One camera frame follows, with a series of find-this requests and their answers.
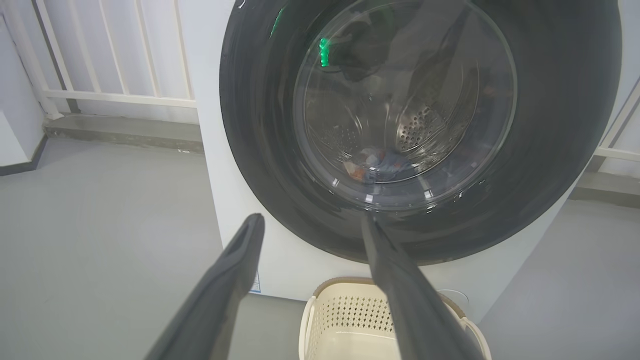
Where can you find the dark round washer door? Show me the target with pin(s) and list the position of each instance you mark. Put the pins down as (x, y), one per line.
(260, 125)

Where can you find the round white filter cover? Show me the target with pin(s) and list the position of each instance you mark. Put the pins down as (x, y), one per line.
(455, 296)

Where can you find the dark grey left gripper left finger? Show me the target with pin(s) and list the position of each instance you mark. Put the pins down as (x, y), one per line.
(215, 300)

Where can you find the stainless steel washing machine drum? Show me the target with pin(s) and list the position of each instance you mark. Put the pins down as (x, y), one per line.
(425, 125)

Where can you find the blue cartoon print garment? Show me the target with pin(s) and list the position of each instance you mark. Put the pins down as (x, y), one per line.
(395, 162)
(357, 167)

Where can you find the white metal railing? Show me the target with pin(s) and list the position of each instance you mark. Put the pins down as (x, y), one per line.
(115, 96)
(617, 150)

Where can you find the blue energy label sticker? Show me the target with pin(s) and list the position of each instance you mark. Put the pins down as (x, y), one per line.
(255, 283)

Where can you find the white front-load washing machine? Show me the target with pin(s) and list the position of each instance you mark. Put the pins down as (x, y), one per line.
(240, 175)

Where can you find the cream perforated laundry basket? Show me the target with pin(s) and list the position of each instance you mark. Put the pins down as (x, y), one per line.
(350, 330)

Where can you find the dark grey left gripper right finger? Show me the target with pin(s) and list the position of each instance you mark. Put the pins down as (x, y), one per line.
(415, 310)

